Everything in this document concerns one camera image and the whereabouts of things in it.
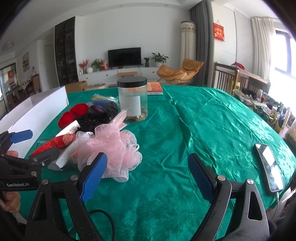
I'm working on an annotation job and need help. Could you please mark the red yarn pompom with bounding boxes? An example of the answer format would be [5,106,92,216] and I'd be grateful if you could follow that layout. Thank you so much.
[58,103,89,129]

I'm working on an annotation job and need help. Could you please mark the pink mesh bath pouf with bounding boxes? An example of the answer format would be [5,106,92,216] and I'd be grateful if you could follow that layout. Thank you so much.
[70,110,142,182]

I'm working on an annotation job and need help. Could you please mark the white paper packet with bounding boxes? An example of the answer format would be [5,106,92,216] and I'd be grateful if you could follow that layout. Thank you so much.
[48,120,80,171]

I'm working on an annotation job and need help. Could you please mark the red snack packet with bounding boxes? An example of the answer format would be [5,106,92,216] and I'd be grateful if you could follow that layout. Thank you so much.
[30,133,76,157]

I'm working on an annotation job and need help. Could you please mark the white cardboard box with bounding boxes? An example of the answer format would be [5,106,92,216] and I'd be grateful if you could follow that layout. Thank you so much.
[0,87,68,158]

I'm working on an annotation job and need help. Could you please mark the black smartphone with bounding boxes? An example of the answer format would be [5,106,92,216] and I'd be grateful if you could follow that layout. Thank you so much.
[254,143,284,193]

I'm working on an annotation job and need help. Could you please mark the brown cardboard box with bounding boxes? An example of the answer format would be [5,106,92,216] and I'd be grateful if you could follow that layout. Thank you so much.
[65,81,88,94]

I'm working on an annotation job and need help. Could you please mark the green satin tablecloth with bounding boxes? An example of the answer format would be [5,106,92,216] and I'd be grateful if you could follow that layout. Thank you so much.
[19,85,296,241]

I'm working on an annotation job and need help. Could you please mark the red flower arrangement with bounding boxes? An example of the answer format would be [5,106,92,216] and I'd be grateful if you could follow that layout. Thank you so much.
[78,59,89,75]

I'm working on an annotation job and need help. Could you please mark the white tv cabinet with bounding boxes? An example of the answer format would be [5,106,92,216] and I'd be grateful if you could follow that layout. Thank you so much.
[78,67,159,86]

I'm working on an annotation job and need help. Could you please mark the dark glass display cabinet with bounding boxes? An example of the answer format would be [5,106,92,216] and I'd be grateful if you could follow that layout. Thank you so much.
[54,17,78,86]

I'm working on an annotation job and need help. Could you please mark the clear jar black lid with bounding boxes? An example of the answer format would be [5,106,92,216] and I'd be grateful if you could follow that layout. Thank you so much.
[117,76,148,123]

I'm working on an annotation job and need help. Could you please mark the small wooden bench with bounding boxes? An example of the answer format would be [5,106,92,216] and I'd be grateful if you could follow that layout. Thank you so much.
[117,71,138,78]

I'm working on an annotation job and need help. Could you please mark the orange paperback book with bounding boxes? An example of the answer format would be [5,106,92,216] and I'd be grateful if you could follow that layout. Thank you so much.
[147,82,163,95]

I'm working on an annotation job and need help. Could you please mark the black flat television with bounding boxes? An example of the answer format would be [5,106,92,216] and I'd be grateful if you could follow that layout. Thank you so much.
[107,47,142,68]

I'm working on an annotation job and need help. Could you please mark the dark wooden chair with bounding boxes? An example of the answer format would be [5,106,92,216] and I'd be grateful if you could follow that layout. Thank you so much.
[212,63,270,94]

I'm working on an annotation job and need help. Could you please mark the green potted plant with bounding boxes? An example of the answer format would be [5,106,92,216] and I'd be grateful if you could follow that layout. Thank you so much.
[152,53,169,68]

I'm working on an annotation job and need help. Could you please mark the orange lounge chair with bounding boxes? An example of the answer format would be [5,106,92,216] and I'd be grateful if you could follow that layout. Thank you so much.
[157,58,204,85]

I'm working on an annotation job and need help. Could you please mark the white standing air conditioner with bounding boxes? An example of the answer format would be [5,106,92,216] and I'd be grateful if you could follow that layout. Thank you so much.
[180,21,197,66]

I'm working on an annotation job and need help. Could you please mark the grey curtain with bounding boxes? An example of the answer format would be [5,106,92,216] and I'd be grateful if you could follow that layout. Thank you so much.
[189,1,214,87]

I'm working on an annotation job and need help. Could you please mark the black cable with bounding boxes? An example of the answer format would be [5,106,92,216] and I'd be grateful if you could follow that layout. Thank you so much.
[89,209,116,241]

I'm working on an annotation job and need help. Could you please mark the bag of black hair ties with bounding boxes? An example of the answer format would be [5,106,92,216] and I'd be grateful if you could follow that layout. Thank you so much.
[87,94,119,116]

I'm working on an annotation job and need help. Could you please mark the red wall hanging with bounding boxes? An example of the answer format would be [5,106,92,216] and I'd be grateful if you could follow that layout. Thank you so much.
[213,21,225,42]

